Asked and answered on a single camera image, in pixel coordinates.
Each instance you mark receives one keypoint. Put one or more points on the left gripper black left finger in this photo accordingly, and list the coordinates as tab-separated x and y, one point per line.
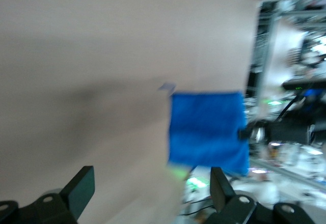
76	193

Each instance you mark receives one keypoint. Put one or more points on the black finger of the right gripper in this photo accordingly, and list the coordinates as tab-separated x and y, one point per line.
244	134

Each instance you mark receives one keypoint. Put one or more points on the blue microfiber towel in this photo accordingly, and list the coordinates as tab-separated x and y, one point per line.
206	132

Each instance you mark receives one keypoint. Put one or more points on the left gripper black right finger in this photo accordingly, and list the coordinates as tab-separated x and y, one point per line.
224	196

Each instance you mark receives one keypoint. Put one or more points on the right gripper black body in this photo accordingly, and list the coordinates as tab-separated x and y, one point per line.
256	132

